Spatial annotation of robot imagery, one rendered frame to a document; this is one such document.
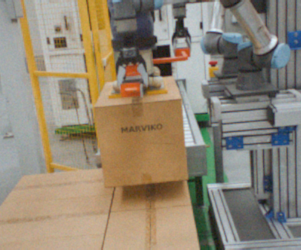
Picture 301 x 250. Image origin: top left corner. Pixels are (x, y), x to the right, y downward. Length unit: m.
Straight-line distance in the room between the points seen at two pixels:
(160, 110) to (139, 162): 0.27
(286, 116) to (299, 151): 0.46
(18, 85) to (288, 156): 2.06
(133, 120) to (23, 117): 1.70
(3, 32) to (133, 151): 1.77
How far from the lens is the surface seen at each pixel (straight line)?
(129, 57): 1.51
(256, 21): 1.96
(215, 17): 2.76
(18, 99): 3.51
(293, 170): 2.56
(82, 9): 3.36
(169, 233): 1.90
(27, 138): 3.58
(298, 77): 2.41
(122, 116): 1.95
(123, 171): 2.04
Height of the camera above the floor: 1.50
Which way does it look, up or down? 16 degrees down
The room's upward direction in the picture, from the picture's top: 6 degrees counter-clockwise
